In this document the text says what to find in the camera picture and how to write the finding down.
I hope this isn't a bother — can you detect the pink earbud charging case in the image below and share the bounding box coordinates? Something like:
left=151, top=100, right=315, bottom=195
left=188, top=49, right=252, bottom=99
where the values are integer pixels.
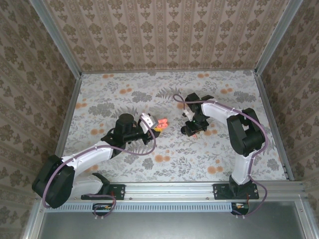
left=156, top=118, right=169, bottom=130

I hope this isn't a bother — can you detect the black connector board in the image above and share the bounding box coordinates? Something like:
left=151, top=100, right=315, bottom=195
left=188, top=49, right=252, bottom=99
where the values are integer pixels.
left=92, top=203, right=113, bottom=216
left=231, top=202, right=250, bottom=215

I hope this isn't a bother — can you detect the grey metal sheet tray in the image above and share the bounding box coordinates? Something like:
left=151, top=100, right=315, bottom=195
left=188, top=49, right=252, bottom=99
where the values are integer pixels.
left=22, top=195, right=319, bottom=239

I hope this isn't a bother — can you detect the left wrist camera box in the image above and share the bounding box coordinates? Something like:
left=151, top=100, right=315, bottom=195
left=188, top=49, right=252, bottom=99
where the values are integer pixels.
left=140, top=113, right=156, bottom=128

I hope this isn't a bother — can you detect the aluminium back frame rail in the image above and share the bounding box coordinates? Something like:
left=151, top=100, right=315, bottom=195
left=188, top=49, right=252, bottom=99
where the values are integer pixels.
left=81, top=69, right=257, bottom=75

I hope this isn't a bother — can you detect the aluminium side frame rail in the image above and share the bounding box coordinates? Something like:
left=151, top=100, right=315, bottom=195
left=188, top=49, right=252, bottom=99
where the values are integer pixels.
left=254, top=73, right=295, bottom=181
left=53, top=74, right=83, bottom=160

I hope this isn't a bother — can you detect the aluminium front frame rail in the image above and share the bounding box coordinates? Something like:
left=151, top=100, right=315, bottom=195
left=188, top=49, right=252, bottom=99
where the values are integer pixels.
left=37, top=181, right=308, bottom=200

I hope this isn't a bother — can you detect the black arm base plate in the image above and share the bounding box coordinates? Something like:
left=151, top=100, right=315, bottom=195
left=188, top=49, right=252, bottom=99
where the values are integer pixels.
left=81, top=184, right=125, bottom=201
left=213, top=183, right=260, bottom=200

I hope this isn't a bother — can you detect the grey slotted cable duct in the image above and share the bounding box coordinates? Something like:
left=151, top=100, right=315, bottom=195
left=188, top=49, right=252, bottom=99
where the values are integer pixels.
left=59, top=202, right=233, bottom=213

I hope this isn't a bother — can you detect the aluminium corner frame post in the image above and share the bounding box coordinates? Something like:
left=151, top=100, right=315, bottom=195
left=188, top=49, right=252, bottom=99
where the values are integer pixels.
left=29, top=0, right=83, bottom=78
left=254, top=0, right=304, bottom=75

